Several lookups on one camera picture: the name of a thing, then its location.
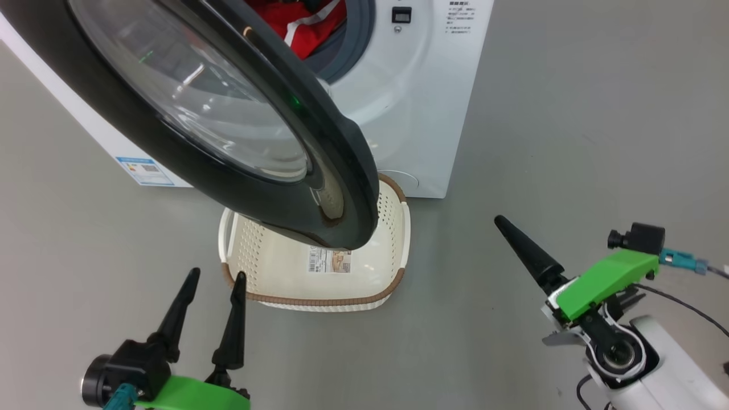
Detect black round glass machine door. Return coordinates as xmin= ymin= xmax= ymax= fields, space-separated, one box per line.
xmin=0 ymin=0 xmax=380 ymax=251

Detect white front-load washing machine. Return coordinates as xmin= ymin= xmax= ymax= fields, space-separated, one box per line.
xmin=0 ymin=0 xmax=495 ymax=199

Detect teal left camera connector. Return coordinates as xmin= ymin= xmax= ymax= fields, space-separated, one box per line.
xmin=103 ymin=383 xmax=140 ymax=410

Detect teal camera connector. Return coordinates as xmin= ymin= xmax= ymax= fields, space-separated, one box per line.
xmin=103 ymin=383 xmax=140 ymax=410
xmin=661 ymin=248 xmax=708 ymax=276

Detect red garment white stripes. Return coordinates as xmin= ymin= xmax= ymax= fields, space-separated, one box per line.
xmin=245 ymin=0 xmax=347 ymax=60

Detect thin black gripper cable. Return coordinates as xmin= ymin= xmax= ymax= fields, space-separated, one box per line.
xmin=635 ymin=284 xmax=729 ymax=338

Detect barcode label in basket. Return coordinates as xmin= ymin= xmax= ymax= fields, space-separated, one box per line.
xmin=308 ymin=247 xmax=352 ymax=274

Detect printed text notice sticker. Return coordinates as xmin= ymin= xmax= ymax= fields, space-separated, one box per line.
xmin=447 ymin=0 xmax=473 ymax=35

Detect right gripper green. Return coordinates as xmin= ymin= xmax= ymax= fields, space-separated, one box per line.
xmin=494 ymin=215 xmax=661 ymax=347

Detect round white filter cover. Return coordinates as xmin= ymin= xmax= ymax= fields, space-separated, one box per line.
xmin=379 ymin=170 xmax=419 ymax=191

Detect grey rubber door gasket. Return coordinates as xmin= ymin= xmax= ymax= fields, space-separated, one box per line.
xmin=305 ymin=0 xmax=376 ymax=85

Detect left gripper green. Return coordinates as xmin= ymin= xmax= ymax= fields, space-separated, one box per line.
xmin=135 ymin=267 xmax=252 ymax=410

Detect cream perforated laundry basket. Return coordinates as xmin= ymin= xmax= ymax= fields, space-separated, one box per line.
xmin=218 ymin=173 xmax=411 ymax=313

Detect blue energy label sticker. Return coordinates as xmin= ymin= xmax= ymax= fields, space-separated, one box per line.
xmin=116 ymin=157 xmax=176 ymax=187

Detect teal right camera connector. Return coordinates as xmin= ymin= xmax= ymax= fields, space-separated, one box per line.
xmin=661 ymin=248 xmax=708 ymax=276

